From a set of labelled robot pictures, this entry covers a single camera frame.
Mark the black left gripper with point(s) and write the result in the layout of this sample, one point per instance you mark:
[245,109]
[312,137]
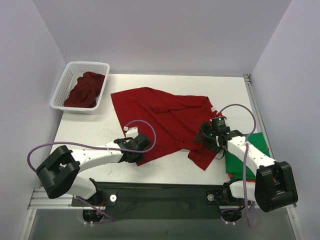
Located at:
[143,143]

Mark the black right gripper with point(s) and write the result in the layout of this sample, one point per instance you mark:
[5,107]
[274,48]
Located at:
[205,133]

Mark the red t-shirt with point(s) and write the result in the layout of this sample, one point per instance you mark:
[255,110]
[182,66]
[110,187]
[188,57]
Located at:
[172,121]

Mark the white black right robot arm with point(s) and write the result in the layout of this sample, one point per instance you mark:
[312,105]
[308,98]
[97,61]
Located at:
[274,186]

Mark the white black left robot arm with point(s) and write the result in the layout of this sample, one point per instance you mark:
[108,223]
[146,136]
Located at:
[58,173]

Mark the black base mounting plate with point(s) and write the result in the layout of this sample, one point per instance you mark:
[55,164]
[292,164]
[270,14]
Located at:
[155,201]

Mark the dark red crumpled shirt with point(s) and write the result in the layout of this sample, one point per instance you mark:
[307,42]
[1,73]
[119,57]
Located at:
[85,92]

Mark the white perforated plastic basket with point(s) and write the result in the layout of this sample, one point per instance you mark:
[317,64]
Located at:
[68,80]

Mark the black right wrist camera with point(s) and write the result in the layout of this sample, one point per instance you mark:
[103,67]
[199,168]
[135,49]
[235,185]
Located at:
[218,124]

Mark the aluminium frame rail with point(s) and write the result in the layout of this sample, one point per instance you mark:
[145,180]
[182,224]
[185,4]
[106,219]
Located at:
[291,209]

